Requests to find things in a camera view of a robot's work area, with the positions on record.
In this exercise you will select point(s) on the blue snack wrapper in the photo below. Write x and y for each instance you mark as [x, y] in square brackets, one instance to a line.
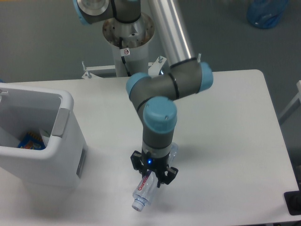
[32, 141]

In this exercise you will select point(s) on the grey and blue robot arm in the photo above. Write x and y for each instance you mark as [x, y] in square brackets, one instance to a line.
[153, 97]

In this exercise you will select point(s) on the clear plastic water bottle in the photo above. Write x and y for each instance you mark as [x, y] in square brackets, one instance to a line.
[147, 187]

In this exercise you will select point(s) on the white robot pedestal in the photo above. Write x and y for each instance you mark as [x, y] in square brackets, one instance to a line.
[130, 44]

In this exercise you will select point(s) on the white trash can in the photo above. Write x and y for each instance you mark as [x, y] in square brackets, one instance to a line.
[49, 114]

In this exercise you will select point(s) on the white frame at right edge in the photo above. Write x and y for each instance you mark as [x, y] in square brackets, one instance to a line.
[292, 106]

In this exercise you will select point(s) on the blue plastic bag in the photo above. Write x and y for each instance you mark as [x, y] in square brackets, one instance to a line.
[265, 14]

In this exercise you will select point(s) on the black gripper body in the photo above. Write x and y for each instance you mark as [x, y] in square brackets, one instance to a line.
[157, 165]

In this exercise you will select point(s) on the black device at table edge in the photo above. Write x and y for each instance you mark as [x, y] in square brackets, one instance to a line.
[293, 202]

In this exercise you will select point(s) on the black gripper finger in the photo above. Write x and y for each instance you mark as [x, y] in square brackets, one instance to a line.
[136, 160]
[166, 177]

